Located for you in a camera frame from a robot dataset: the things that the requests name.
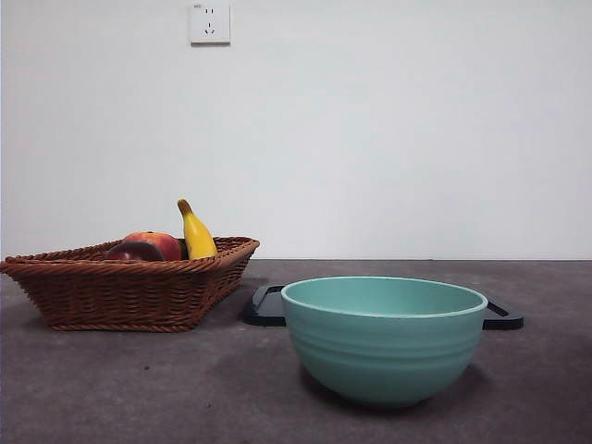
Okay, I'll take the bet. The teal ribbed bowl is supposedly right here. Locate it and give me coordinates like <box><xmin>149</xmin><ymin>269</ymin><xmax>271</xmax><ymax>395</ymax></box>
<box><xmin>280</xmin><ymin>276</ymin><xmax>489</xmax><ymax>409</ymax></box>

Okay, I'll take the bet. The black rectangular tray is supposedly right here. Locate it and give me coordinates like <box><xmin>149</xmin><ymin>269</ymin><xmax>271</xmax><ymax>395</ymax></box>
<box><xmin>243</xmin><ymin>284</ymin><xmax>525</xmax><ymax>330</ymax></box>

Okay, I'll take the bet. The yellow banana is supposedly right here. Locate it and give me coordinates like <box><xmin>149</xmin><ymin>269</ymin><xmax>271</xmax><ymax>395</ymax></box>
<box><xmin>177</xmin><ymin>198</ymin><xmax>218</xmax><ymax>260</ymax></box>

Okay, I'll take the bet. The red orange peach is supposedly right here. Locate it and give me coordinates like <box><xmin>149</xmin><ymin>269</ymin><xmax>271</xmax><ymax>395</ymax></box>
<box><xmin>122</xmin><ymin>230</ymin><xmax>183</xmax><ymax>262</ymax></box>

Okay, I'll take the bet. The brown wicker basket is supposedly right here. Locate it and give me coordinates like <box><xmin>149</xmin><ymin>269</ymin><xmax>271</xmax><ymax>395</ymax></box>
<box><xmin>0</xmin><ymin>236</ymin><xmax>261</xmax><ymax>333</ymax></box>

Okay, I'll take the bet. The white wall socket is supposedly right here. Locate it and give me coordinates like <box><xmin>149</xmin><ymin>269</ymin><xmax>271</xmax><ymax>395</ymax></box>
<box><xmin>190</xmin><ymin>3</ymin><xmax>231</xmax><ymax>46</ymax></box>

